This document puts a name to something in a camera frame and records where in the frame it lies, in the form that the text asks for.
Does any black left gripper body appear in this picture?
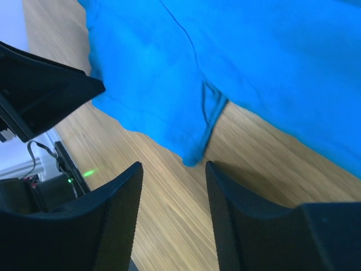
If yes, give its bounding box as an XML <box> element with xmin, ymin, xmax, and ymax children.
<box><xmin>1</xmin><ymin>42</ymin><xmax>105</xmax><ymax>142</ymax></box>

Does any blue t shirt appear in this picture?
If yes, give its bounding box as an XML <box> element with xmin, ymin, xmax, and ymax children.
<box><xmin>81</xmin><ymin>1</ymin><xmax>360</xmax><ymax>176</ymax></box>

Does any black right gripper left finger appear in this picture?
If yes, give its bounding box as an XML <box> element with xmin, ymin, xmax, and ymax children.
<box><xmin>1</xmin><ymin>162</ymin><xmax>143</xmax><ymax>270</ymax></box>

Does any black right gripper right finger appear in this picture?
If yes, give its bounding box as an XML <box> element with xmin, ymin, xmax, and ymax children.
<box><xmin>205</xmin><ymin>161</ymin><xmax>360</xmax><ymax>270</ymax></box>

